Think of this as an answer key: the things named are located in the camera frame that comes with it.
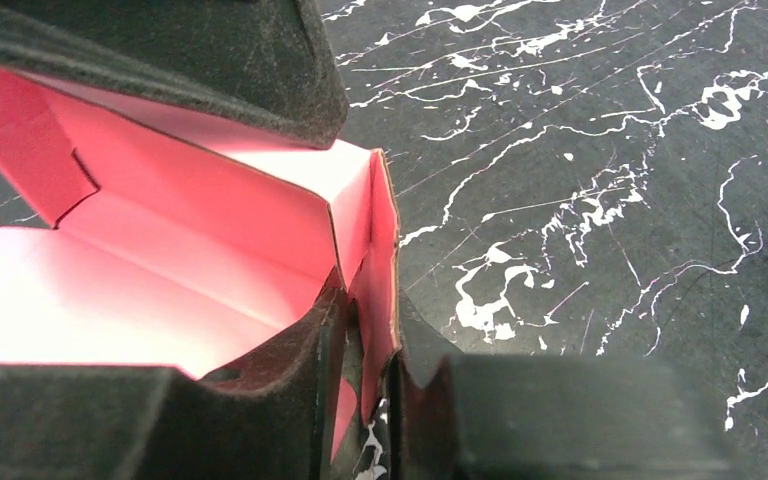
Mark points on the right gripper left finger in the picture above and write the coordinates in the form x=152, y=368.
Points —
x=270, y=414

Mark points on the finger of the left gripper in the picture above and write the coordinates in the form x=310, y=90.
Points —
x=265, y=64

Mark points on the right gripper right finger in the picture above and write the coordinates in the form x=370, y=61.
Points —
x=458, y=415

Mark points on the pink paper box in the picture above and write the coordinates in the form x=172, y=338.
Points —
x=177, y=239

